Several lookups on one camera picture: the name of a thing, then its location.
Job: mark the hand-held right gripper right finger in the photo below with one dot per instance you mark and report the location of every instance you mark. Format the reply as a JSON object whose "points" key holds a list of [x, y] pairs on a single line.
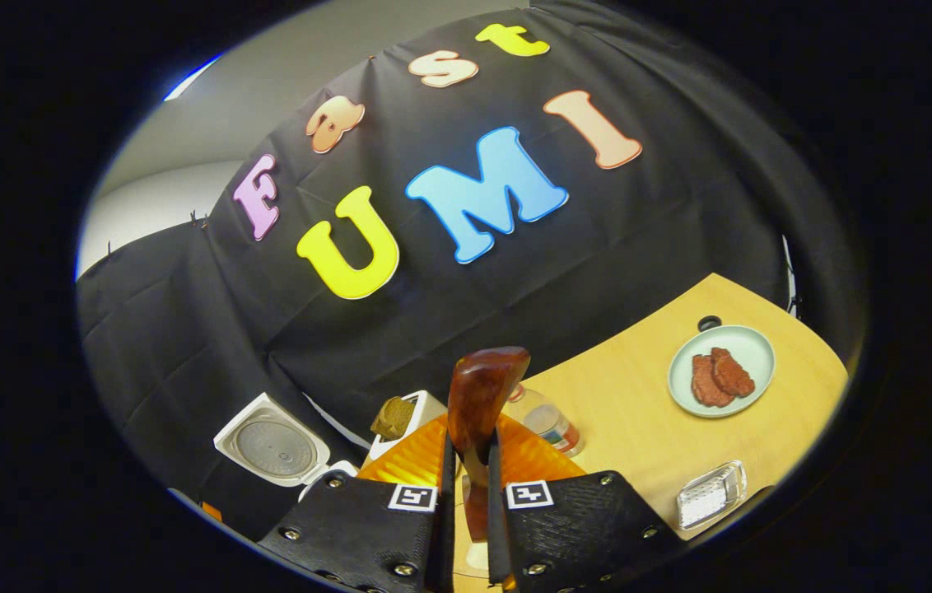
{"points": [[497, 535]]}

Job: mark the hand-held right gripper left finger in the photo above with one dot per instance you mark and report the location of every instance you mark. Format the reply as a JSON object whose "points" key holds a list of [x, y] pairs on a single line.
{"points": [[443, 527]]}

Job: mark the brown wooden spoon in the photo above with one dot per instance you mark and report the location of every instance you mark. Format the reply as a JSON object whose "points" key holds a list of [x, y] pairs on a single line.
{"points": [[478, 403]]}

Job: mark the white rice cooker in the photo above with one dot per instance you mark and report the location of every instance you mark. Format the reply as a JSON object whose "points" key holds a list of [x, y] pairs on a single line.
{"points": [[272, 449]]}

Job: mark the brown bread slice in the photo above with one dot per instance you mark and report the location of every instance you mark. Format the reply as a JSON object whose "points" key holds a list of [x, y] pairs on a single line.
{"points": [[393, 418]]}

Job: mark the white toaster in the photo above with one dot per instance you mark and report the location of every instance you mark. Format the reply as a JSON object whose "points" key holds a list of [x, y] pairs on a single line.
{"points": [[429, 408]]}

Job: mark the clear plastic water bottle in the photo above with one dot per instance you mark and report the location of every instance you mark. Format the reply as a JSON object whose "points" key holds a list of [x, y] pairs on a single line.
{"points": [[552, 424]]}

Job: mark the red meat slice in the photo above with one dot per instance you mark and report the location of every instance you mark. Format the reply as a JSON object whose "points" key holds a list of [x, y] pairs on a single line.
{"points": [[736, 375], [706, 385]]}

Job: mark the black backdrop cloth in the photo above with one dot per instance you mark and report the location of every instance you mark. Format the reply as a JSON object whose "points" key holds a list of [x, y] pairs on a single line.
{"points": [[598, 239]]}

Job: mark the pale green plate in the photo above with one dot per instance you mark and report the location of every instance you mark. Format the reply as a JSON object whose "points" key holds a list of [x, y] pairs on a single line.
{"points": [[750, 346]]}

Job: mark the small metal cloth clip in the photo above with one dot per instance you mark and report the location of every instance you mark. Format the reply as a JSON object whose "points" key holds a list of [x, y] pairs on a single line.
{"points": [[199, 220]]}

